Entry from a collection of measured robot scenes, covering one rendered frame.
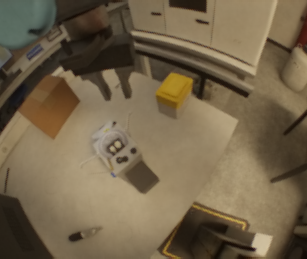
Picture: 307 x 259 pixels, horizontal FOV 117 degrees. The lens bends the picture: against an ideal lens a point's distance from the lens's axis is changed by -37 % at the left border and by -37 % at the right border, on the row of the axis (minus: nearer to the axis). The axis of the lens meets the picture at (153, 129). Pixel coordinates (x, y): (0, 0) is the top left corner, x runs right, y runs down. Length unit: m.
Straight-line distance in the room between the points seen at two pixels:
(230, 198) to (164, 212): 1.06
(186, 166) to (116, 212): 0.26
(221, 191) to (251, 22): 1.27
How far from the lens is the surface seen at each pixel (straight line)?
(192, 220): 1.09
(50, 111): 0.66
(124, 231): 0.49
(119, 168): 0.38
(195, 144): 0.50
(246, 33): 0.81
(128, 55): 0.27
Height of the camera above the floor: 1.36
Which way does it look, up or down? 60 degrees down
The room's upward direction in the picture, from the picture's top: 14 degrees counter-clockwise
